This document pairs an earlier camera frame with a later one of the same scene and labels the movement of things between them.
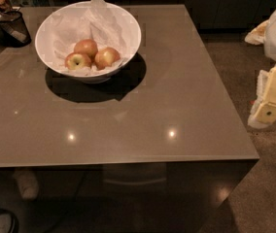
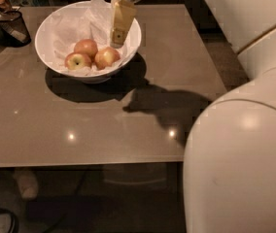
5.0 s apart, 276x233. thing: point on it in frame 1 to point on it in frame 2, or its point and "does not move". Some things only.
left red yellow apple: x=78 y=61 does not move
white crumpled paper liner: x=108 y=26 does not move
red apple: x=105 y=57 does not move
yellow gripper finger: x=274 y=95 to x=123 y=15
